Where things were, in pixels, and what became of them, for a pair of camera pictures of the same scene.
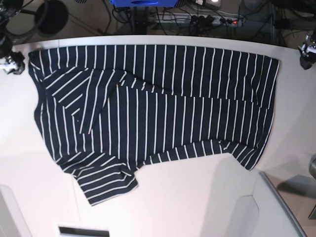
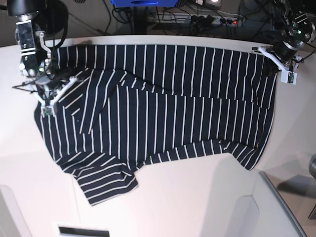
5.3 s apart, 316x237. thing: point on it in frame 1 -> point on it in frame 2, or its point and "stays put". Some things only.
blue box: (144, 3) stays put
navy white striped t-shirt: (105, 109) stays put
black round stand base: (51, 17) stays put
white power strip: (196, 19) stays put
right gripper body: (308, 42) -> (287, 50)
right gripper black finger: (306, 62) -> (272, 69)
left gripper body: (6, 46) -> (52, 82)
